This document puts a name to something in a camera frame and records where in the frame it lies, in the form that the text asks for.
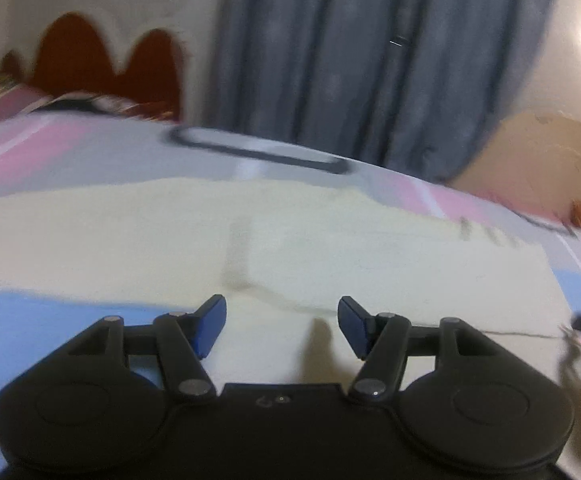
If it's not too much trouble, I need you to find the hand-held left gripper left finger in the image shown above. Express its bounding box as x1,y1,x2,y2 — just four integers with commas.
65,295,228,405

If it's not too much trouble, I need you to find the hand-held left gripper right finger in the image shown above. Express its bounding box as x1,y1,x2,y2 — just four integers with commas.
338,296,500,404

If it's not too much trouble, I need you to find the cream small cloth garment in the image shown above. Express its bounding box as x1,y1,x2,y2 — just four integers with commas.
0,176,571,391

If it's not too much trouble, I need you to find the beige arched wooden board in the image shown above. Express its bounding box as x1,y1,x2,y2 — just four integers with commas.
451,112,581,233

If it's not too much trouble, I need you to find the pink blue grey bed sheet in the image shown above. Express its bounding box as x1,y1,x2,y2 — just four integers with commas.
0,110,581,480

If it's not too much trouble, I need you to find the grey blue curtain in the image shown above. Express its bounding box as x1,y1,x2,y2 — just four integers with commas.
210,0,559,183

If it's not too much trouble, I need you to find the red scalloped headboard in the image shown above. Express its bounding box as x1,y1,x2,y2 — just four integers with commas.
0,12,184,116

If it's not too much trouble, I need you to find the striped pink pillow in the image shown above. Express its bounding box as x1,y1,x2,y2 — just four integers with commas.
0,72,178,128

